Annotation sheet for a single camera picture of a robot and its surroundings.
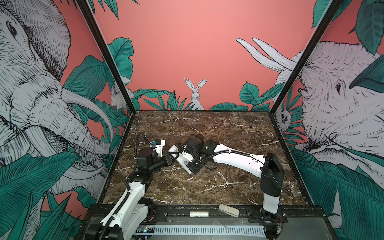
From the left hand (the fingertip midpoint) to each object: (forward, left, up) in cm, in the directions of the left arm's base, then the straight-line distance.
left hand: (179, 153), depth 77 cm
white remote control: (-3, -1, -1) cm, 3 cm away
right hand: (-6, -5, -6) cm, 10 cm away
